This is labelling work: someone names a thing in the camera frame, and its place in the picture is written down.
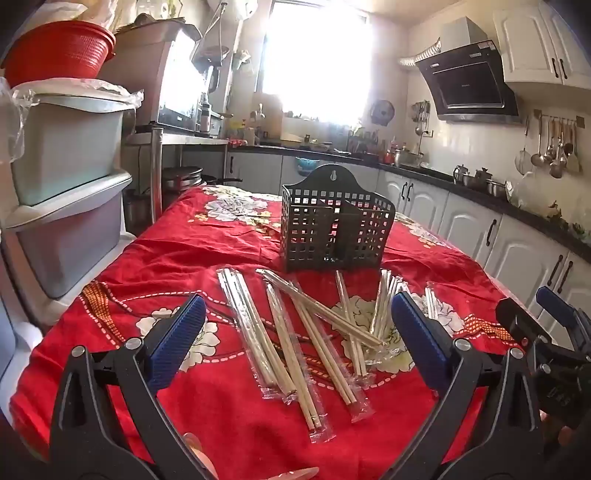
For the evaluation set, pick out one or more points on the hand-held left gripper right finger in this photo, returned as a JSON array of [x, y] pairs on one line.
[[420, 337]]

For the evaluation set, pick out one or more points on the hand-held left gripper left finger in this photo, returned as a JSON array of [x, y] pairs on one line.
[[178, 341]]

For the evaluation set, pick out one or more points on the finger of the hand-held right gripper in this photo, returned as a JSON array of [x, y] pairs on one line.
[[517, 318], [556, 304]]

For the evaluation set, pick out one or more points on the group of chopsticks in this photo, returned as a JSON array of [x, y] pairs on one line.
[[254, 330]]

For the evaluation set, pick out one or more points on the black plastic utensil basket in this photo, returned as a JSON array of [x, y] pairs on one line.
[[323, 230]]

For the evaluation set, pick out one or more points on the person's left hand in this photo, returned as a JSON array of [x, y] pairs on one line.
[[198, 450]]

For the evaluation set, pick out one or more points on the red floral tablecloth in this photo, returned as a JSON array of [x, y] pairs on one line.
[[161, 258]]

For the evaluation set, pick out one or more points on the plastic bag of vegetables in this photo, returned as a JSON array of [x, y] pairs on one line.
[[531, 198]]

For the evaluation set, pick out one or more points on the white kitchen base cabinets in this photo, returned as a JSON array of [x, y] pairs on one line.
[[466, 217]]

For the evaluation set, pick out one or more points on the steel bowl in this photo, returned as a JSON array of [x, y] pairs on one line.
[[496, 188]]

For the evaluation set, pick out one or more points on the small steel kettle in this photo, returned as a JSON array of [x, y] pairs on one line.
[[483, 179], [463, 175]]

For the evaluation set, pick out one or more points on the grey plastic storage drawer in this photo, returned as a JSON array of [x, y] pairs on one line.
[[69, 240], [64, 147]]

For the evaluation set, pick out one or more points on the black kitchen countertop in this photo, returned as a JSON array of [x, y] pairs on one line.
[[434, 174]]

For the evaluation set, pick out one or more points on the steel pot with lid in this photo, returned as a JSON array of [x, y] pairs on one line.
[[182, 177]]

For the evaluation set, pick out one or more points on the black frying pan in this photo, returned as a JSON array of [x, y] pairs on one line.
[[217, 180]]

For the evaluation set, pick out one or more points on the steel stockpot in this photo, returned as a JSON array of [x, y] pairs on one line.
[[408, 158]]

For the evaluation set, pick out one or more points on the red kettle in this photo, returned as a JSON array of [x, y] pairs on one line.
[[388, 158]]

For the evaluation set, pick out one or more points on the steel shelf table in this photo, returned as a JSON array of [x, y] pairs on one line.
[[194, 138]]

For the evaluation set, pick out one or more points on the blue hanging basket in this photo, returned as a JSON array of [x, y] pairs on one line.
[[308, 164]]

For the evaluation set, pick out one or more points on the red cloth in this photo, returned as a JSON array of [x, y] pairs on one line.
[[236, 143]]

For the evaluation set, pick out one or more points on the white plastic jug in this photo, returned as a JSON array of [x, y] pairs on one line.
[[249, 136]]

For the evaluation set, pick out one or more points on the blue-grey box appliance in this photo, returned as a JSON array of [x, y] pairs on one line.
[[218, 124]]

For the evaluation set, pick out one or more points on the hanging steel kitchen tools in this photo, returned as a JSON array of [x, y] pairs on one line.
[[418, 115]]

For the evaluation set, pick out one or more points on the dark glass bottle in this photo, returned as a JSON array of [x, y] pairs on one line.
[[204, 120]]

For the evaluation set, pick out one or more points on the yellow basin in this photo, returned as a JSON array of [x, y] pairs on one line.
[[293, 137]]

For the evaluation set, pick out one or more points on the black range hood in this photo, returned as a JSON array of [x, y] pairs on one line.
[[466, 87]]

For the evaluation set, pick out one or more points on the wooden cutting board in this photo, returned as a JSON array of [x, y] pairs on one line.
[[268, 115]]

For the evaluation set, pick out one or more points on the black door microwave oven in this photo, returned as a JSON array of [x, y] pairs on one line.
[[180, 83]]

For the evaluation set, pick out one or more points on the black blender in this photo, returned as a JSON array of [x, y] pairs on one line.
[[211, 78]]

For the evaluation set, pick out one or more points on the bright kitchen window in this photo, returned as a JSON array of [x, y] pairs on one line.
[[314, 60]]

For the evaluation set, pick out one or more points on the red plastic basin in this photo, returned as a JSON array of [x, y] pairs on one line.
[[55, 55]]

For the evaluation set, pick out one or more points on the brown plastic tray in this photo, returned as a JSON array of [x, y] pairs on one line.
[[157, 27]]

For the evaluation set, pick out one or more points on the white plastic bag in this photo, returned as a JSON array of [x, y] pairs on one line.
[[99, 14]]

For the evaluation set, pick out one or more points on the white water heater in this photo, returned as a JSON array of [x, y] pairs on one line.
[[235, 9]]

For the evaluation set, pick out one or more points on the wall rack of ladles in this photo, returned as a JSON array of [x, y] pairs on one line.
[[554, 157]]

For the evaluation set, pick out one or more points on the round dark wall fan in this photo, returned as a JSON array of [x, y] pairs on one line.
[[382, 113]]

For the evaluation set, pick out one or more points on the white wall cabinet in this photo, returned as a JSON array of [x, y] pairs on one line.
[[531, 41]]

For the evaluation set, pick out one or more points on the silver flexible exhaust duct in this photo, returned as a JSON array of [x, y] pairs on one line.
[[420, 56]]

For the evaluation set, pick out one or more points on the green wall organizer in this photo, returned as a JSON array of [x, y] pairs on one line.
[[240, 60]]

